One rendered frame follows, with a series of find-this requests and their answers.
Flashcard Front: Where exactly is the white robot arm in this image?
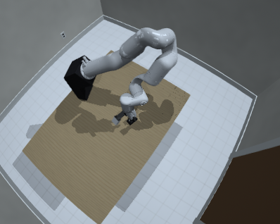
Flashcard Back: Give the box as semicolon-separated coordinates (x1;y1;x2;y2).
80;27;177;125

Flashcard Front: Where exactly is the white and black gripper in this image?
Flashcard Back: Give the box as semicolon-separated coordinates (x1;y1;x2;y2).
125;110;136;122

